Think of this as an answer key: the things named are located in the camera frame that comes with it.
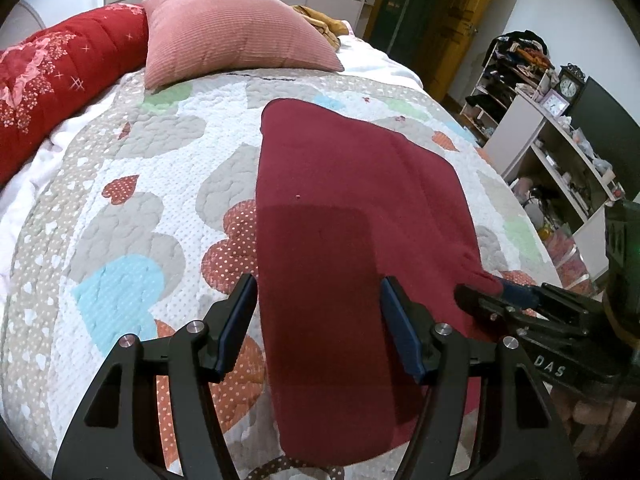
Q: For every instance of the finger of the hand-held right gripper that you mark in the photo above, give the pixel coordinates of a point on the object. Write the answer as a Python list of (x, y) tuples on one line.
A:
[(522, 294), (475, 300)]

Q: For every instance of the red floral comforter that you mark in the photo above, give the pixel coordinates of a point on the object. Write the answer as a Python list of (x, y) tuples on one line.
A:
[(50, 85)]

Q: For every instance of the white bed sheet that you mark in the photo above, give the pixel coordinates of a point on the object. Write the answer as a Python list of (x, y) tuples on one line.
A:
[(380, 60)]

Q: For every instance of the black ornate clock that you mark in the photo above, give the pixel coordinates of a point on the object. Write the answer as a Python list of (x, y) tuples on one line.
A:
[(569, 87)]

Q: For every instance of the wooden door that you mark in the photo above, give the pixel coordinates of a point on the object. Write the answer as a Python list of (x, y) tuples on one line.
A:
[(470, 25)]

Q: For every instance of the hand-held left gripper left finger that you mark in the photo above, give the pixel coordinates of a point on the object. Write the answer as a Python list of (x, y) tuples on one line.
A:
[(232, 330)]

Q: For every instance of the white fleece blanket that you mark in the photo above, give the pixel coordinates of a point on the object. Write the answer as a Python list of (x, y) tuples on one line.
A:
[(60, 137)]

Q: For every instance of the yellow cloth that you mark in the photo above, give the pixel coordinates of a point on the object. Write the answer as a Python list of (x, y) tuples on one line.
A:
[(325, 22)]

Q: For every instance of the dark flat screen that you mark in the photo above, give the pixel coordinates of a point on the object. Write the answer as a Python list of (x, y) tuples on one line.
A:
[(610, 130)]

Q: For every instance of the white shelf unit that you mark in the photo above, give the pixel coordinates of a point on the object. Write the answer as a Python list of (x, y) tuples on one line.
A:
[(520, 130)]

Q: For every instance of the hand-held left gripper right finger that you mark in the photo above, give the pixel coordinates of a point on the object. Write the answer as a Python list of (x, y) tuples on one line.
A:
[(402, 330)]

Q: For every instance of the heart patchwork quilt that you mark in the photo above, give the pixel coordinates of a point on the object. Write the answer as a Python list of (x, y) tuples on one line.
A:
[(150, 170)]

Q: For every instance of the dark glass door panel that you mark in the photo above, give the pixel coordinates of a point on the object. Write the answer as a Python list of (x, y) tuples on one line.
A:
[(400, 0)]

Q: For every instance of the maroon knit sweater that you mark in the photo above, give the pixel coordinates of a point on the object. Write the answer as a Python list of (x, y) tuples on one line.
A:
[(340, 185)]

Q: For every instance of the pink framed clock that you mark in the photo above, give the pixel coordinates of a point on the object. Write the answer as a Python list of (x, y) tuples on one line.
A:
[(556, 105)]

